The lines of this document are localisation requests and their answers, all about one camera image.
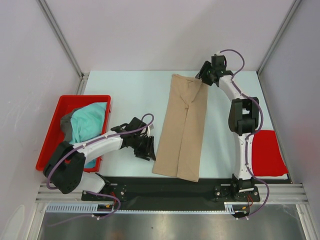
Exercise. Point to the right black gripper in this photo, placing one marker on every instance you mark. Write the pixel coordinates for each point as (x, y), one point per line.
(206, 66)

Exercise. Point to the left aluminium corner post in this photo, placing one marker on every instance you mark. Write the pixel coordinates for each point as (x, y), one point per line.
(45, 8)

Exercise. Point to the grey t shirt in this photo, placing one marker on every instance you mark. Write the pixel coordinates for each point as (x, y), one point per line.
(66, 126)

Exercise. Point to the red plastic bin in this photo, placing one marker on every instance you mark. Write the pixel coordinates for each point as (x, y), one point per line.
(65, 105)

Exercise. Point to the folded red t shirt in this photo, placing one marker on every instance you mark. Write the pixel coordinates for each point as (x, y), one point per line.
(266, 158)

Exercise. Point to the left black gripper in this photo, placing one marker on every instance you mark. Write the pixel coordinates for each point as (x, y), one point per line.
(147, 152)

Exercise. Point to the teal t shirt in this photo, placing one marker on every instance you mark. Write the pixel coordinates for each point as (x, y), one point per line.
(87, 122)

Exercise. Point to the right aluminium corner post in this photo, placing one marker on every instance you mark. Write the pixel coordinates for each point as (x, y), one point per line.
(279, 34)

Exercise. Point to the beige t shirt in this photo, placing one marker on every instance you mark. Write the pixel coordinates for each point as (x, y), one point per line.
(180, 145)

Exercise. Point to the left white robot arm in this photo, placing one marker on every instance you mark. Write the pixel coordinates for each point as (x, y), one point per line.
(65, 171)

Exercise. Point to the white slotted cable duct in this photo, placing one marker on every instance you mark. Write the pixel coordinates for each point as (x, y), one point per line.
(193, 208)

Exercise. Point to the aluminium corner post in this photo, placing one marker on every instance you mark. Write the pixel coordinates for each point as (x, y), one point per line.
(279, 34)
(45, 8)

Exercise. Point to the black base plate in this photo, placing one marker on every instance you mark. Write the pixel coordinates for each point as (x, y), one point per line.
(159, 191)

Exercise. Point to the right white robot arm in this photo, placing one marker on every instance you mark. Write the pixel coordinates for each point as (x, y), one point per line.
(243, 121)

